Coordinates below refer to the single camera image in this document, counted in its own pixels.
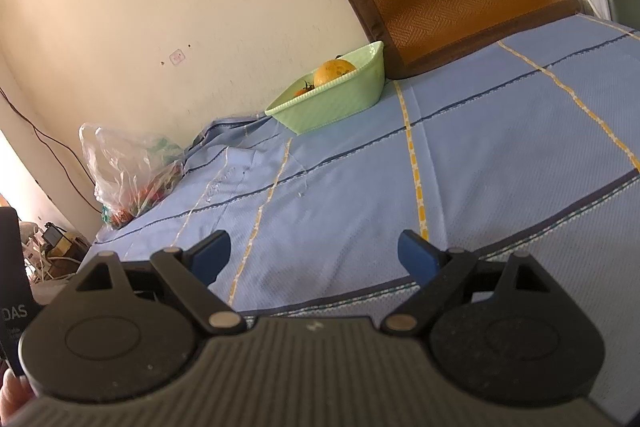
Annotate yellow mango fruit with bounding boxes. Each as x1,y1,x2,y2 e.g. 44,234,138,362
312,58,356,88

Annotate person's left hand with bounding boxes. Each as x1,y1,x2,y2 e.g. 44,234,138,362
0,369,35,425

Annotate clutter of plugs on floor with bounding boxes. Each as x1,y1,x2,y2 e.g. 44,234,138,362
18,221,89,305

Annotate clear plastic bag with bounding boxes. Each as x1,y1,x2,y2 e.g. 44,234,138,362
79,124,184,230

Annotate light blue checked tablecloth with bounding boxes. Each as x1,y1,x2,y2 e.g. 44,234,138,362
92,15,639,423

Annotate light green ribbed basket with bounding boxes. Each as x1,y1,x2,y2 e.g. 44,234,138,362
265,41,385,135

